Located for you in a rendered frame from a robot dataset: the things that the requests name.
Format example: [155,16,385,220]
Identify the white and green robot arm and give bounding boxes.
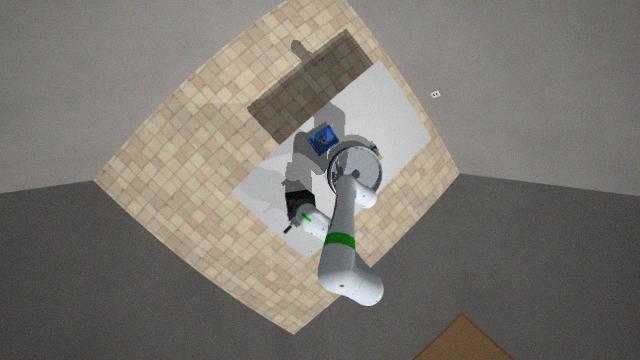
[283,174,384,306]

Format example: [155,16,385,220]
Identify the blue crate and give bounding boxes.
[307,125,340,156]

